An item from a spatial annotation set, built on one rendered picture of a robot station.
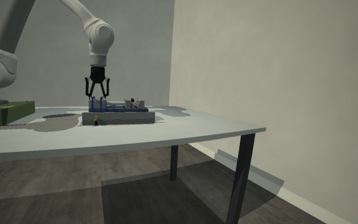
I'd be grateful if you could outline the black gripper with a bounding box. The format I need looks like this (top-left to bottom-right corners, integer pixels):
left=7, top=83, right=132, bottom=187
left=85, top=66, right=110, bottom=99

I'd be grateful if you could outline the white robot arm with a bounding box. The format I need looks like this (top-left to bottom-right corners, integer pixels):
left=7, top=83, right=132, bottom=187
left=0, top=0, right=114, bottom=88

